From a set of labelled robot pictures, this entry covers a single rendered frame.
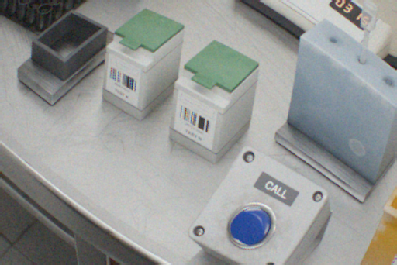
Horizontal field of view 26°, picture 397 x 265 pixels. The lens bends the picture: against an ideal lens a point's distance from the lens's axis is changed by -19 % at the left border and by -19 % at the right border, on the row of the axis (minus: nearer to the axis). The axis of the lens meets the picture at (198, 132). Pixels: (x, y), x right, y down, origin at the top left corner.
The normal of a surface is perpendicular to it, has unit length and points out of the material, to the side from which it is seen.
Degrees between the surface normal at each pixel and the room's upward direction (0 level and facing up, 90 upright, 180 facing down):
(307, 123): 90
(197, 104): 90
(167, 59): 90
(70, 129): 0
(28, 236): 0
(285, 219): 30
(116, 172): 0
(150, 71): 90
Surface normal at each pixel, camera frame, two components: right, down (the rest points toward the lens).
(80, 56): 0.80, 0.49
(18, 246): 0.10, -0.69
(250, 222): -0.44, 0.14
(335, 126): -0.64, 0.51
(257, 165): -0.20, -0.32
